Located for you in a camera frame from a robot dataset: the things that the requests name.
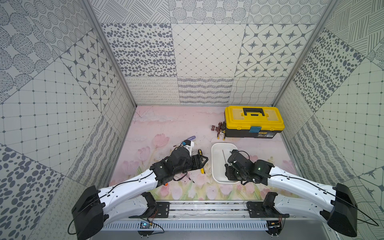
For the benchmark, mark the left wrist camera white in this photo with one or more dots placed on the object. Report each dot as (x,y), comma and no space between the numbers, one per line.
(187,144)

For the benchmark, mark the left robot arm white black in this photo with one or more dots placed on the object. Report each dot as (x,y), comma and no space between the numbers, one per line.
(96,208)

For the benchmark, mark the black yellow oval-grip screwdriver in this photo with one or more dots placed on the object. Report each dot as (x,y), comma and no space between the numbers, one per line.
(202,169)

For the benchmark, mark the red brown small tool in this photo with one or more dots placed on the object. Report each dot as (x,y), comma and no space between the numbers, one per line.
(214,128)

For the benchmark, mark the right circuit board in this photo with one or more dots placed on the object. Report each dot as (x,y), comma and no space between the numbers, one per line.
(274,228)

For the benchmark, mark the white plastic storage box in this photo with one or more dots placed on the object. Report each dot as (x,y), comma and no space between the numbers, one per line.
(218,165)

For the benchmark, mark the aluminium rail frame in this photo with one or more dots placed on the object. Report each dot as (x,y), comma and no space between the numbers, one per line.
(207,210)

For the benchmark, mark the circuit board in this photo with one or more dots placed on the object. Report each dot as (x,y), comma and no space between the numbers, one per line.
(145,229)
(274,228)

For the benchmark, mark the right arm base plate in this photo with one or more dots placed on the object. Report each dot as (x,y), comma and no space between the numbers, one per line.
(259,210)

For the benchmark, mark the left circuit board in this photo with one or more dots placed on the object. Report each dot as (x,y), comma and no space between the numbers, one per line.
(145,229)

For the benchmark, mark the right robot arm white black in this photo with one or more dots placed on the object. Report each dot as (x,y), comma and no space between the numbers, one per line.
(333,205)

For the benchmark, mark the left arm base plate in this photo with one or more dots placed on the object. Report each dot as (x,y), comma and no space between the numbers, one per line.
(159,210)

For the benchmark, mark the blue transparent handle screwdriver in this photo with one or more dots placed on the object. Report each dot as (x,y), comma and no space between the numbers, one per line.
(189,139)

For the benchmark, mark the white slotted cable duct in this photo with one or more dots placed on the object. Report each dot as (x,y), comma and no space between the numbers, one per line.
(204,225)

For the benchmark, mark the yellow handled pliers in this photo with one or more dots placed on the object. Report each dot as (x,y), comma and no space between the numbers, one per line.
(221,131)

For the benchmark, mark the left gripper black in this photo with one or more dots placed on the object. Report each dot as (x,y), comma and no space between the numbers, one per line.
(195,161)

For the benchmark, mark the yellow black toolbox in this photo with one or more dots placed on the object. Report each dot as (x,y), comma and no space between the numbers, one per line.
(252,122)

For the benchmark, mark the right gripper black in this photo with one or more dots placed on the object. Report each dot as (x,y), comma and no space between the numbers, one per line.
(230,176)

